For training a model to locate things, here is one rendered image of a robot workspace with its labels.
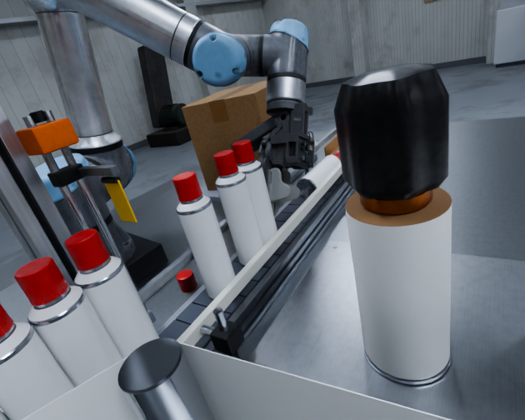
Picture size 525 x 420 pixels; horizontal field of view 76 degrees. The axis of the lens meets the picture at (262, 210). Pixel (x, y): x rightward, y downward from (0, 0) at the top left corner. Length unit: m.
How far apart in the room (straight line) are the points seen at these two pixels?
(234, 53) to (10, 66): 6.53
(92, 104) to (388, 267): 0.69
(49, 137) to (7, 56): 6.57
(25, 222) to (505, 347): 0.57
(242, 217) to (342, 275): 0.18
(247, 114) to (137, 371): 0.81
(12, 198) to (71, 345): 0.20
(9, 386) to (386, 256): 0.33
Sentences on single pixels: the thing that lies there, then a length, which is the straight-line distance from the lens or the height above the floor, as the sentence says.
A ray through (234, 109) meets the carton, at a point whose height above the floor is 1.09.
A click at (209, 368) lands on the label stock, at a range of 0.23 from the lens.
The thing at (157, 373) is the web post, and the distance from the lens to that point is 0.22.
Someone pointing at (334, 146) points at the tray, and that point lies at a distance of 1.28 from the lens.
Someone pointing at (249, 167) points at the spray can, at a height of 1.04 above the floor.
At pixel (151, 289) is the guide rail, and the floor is 0.96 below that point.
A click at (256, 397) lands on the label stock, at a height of 1.03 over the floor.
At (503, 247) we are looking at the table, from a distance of 0.70.
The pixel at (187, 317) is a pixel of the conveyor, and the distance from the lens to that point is 0.55.
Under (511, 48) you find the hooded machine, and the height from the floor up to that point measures 0.29.
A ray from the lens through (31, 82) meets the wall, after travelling 7.02.
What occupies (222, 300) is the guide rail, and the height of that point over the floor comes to 0.91.
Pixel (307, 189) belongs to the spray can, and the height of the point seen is 0.90.
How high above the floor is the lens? 1.21
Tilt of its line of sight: 25 degrees down
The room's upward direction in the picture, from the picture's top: 14 degrees counter-clockwise
